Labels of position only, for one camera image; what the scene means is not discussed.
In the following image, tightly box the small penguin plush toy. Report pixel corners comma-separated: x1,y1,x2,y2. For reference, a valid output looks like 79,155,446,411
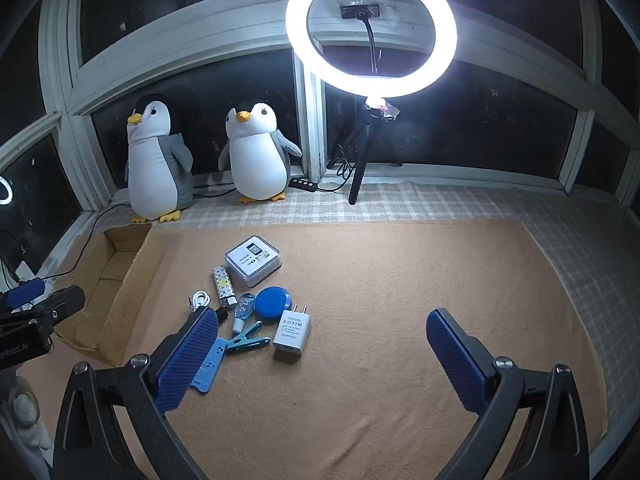
218,100,304,205

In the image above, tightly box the white cable with keyring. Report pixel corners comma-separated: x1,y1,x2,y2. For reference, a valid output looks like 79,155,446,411
187,289,213,315

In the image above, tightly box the black gooseneck phone holder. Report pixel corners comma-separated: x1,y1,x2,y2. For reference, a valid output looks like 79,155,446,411
340,4,386,76

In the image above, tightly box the white ring light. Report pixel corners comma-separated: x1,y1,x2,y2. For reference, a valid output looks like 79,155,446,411
285,0,458,99

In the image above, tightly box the blue round disc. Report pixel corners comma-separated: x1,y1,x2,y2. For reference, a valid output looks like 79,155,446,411
254,286,293,320

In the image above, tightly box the blue clothespin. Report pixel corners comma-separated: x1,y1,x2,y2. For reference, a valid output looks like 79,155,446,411
217,321,264,356

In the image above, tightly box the patterned white lighter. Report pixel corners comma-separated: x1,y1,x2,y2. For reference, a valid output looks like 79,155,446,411
212,265,238,309

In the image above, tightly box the clear plastic case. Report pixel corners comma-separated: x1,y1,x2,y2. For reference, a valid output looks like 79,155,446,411
224,235,283,288

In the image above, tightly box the brown cardboard box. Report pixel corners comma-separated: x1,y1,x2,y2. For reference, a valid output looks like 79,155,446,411
52,224,168,367

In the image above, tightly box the plaid cloth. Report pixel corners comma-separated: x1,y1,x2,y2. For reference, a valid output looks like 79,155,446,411
107,180,640,441

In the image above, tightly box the large penguin plush toy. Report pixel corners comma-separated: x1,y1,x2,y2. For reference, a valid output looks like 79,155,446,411
124,93,195,225

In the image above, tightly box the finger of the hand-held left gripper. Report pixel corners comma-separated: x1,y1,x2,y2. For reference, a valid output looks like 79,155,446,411
31,285,86,333
5,280,47,311

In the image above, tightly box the black tripod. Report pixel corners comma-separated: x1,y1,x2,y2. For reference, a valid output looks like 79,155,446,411
326,95,403,206

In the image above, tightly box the light blue phone stand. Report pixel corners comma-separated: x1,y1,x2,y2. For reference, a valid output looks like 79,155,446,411
190,337,230,395

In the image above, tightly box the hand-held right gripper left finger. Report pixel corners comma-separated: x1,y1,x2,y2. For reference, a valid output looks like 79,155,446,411
52,306,221,480

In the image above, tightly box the white plug charger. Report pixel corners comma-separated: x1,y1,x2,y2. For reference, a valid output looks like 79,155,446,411
272,302,312,362

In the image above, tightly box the long black power cable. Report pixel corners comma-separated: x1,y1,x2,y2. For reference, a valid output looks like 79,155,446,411
37,184,237,281

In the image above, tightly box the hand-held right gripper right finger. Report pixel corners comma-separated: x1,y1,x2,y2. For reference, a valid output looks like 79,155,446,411
426,308,591,480

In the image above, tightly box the small clear spray bottle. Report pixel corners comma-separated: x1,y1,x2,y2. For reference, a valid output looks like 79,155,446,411
231,294,257,335

